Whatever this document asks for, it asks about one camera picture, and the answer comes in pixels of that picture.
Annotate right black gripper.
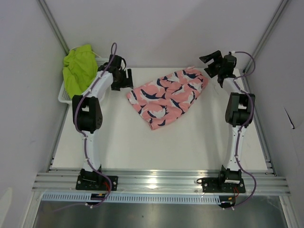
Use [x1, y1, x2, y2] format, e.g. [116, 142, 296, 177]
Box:
[199, 51, 224, 78]

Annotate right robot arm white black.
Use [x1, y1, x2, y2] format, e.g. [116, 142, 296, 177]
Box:
[199, 50, 255, 192]

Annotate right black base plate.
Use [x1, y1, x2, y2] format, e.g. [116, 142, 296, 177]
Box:
[196, 177, 246, 193]

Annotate pink shark print shorts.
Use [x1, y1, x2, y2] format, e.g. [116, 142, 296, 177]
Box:
[126, 67, 209, 130]

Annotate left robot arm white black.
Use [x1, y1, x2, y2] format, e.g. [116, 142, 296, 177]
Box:
[72, 54, 133, 173]

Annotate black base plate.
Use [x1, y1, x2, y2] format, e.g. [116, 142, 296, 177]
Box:
[196, 177, 246, 193]
[76, 169, 118, 191]

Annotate white plastic basket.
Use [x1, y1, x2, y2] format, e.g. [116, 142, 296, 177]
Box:
[58, 57, 108, 105]

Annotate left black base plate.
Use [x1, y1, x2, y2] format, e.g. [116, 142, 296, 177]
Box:
[76, 169, 118, 191]

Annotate white slotted cable duct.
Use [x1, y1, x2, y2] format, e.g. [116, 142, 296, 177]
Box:
[42, 192, 221, 205]

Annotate lime green shorts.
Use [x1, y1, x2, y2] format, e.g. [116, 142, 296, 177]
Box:
[63, 44, 98, 98]

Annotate left aluminium frame post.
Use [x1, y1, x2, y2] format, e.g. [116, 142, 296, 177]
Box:
[37, 0, 69, 55]

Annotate aluminium frame post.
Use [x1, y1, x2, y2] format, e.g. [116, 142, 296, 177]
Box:
[37, 0, 69, 55]
[251, 0, 292, 61]

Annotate aluminium mounting rail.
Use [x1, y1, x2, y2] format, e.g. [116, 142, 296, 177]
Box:
[32, 170, 291, 196]

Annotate right aluminium frame post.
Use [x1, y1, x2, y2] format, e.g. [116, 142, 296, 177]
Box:
[251, 0, 292, 61]

